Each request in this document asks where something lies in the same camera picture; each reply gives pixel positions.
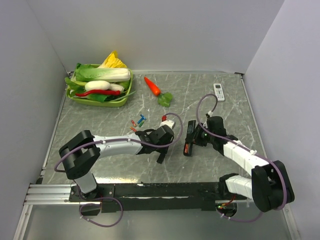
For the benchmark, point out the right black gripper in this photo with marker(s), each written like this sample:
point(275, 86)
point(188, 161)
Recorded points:
point(197, 139)

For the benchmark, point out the red battery cluster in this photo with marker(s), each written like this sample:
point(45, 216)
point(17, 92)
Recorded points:
point(186, 148)

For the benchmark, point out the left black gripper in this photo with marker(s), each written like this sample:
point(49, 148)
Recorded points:
point(163, 150)

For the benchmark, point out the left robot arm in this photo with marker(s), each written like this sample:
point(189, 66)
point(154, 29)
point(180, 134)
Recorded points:
point(81, 152)

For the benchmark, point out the white radish toy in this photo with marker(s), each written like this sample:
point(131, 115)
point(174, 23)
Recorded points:
point(103, 85)

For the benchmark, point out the orange toy carrot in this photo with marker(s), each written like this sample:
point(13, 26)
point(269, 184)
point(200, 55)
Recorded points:
point(163, 98)

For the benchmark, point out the napa cabbage toy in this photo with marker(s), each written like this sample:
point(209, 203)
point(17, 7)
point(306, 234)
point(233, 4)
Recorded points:
point(92, 72)

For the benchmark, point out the yellow leaf toy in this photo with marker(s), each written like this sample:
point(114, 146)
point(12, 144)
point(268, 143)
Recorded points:
point(112, 61)

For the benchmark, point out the white remote control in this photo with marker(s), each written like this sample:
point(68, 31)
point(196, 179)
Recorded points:
point(218, 91)

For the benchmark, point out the red chili pepper toy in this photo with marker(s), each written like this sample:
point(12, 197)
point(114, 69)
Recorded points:
point(99, 92)

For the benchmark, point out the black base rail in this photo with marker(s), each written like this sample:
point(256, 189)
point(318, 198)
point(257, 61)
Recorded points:
point(155, 196)

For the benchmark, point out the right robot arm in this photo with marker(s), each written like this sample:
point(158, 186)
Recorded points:
point(268, 186)

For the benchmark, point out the green tray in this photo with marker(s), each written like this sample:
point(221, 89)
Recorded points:
point(98, 86)

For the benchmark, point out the black remote control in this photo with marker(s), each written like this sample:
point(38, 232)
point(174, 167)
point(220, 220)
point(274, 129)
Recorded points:
point(188, 140)

